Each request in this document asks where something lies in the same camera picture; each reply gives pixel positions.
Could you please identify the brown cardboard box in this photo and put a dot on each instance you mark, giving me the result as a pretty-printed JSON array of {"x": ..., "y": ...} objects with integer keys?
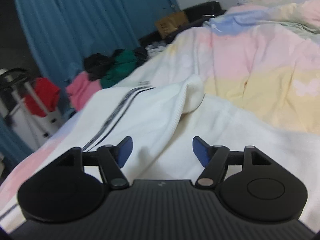
[{"x": 171, "y": 23}]

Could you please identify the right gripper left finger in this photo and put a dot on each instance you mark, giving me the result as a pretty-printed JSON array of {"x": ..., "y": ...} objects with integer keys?
[{"x": 110, "y": 159}]

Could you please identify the right blue curtain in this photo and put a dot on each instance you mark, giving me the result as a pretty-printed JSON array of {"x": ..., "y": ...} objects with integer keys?
[{"x": 61, "y": 33}]

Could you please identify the silver tripod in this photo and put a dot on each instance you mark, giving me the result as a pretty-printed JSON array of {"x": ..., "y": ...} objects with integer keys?
[{"x": 15, "y": 84}]

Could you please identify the pink garment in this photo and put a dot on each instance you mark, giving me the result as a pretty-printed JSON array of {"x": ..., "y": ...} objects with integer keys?
[{"x": 81, "y": 90}]

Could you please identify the left blue curtain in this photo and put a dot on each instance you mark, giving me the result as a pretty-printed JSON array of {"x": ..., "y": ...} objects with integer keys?
[{"x": 13, "y": 148}]

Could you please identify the green garment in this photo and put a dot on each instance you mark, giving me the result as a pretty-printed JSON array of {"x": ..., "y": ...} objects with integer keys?
[{"x": 123, "y": 63}]

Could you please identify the blue curtain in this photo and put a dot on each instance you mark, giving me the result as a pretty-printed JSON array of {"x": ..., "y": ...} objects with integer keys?
[
  {"x": 13, "y": 148},
  {"x": 61, "y": 33}
]

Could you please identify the red garment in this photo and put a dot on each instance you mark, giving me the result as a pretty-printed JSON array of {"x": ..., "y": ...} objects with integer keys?
[{"x": 47, "y": 92}]

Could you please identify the white knit garment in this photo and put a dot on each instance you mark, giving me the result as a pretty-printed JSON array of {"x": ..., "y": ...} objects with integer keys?
[{"x": 162, "y": 123}]

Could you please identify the pastel bed sheet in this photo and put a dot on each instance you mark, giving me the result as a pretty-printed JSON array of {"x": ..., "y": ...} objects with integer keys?
[{"x": 261, "y": 57}]

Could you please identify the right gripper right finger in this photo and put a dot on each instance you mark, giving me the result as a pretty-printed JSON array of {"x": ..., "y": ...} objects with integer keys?
[{"x": 215, "y": 159}]

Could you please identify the black garment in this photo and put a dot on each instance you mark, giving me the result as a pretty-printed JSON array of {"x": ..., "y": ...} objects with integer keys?
[{"x": 96, "y": 65}]

